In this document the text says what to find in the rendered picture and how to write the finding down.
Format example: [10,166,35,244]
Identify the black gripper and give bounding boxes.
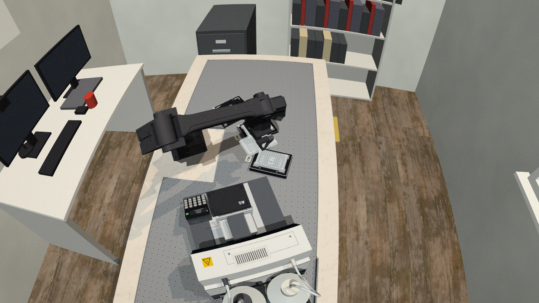
[243,119,274,151]

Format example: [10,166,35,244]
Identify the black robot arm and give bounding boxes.
[136,92,287,155]

